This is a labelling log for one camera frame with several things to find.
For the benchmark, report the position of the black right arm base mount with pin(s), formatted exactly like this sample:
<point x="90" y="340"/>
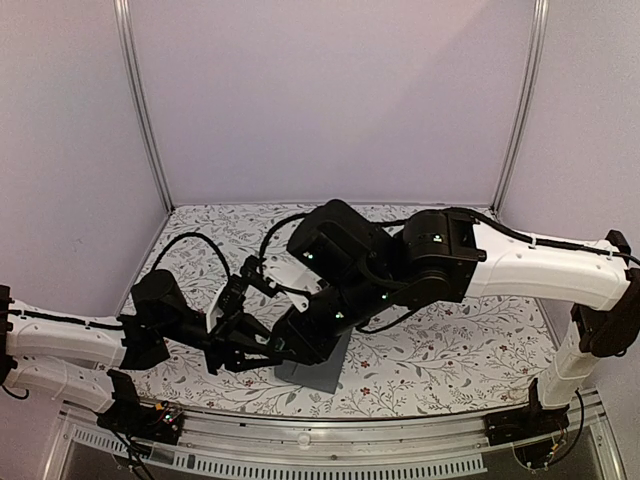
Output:
<point x="525" y="422"/>

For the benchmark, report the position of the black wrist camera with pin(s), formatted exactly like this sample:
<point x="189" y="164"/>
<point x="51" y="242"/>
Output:
<point x="232" y="296"/>
<point x="250" y="274"/>

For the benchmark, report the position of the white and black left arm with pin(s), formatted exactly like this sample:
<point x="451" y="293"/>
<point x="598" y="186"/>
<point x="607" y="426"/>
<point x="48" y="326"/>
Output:
<point x="87" y="360"/>

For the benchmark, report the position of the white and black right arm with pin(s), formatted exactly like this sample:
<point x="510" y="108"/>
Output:
<point x="450" y="255"/>

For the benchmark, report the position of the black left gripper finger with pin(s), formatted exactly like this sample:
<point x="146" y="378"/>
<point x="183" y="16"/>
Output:
<point x="246" y="360"/>
<point x="254" y="330"/>

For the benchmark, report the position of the right aluminium frame post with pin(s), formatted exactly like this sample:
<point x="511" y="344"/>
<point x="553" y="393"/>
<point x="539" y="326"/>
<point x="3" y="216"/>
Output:
<point x="531" y="70"/>

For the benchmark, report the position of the aluminium slotted front rail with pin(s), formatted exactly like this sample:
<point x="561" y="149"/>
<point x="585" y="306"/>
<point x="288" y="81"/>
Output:
<point x="243" y="446"/>

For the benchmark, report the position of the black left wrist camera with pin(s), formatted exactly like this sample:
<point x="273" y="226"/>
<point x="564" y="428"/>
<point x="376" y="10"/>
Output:
<point x="232" y="296"/>

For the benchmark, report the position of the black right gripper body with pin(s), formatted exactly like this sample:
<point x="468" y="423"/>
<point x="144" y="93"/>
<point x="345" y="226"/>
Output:
<point x="320" y="340"/>

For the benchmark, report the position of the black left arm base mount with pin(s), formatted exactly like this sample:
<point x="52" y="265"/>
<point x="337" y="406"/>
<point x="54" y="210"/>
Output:
<point x="163" y="422"/>

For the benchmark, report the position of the left aluminium frame post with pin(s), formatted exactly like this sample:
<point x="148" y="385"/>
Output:
<point x="125" y="29"/>

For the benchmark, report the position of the grey-blue envelope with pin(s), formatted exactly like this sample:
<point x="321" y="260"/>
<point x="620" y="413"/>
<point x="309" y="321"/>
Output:
<point x="325" y="370"/>

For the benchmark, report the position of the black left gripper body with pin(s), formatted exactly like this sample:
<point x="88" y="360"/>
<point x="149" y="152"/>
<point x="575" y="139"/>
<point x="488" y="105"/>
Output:
<point x="215" y="346"/>

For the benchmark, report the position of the floral patterned table mat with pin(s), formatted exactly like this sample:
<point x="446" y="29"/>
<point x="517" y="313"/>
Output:
<point x="448" y="358"/>

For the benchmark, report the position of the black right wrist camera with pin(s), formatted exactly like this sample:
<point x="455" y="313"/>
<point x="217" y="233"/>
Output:
<point x="250" y="274"/>

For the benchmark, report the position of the aluminium frame post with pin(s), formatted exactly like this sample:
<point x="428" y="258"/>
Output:
<point x="125" y="29"/>
<point x="531" y="70"/>

